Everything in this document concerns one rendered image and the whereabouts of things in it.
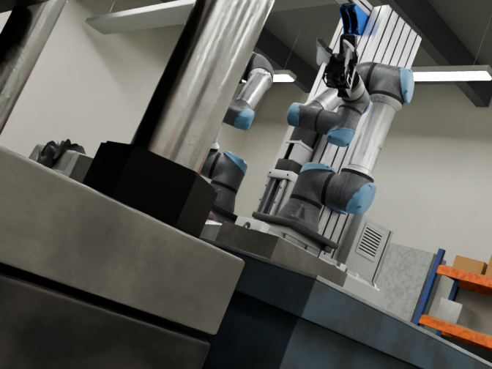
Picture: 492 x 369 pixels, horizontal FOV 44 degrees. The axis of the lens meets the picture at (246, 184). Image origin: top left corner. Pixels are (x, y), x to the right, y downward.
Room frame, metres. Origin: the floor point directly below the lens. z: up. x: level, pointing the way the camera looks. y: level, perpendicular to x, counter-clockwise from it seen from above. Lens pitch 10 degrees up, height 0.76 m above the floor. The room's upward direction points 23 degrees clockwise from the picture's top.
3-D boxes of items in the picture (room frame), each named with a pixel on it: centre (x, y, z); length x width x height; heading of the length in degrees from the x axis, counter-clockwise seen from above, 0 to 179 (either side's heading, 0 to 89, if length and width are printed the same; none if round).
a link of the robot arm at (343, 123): (1.76, -0.19, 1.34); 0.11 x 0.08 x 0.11; 62
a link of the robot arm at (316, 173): (2.05, -0.22, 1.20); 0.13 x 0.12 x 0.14; 62
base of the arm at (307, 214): (2.05, -0.21, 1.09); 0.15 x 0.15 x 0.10
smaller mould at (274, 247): (1.11, -0.11, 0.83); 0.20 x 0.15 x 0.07; 130
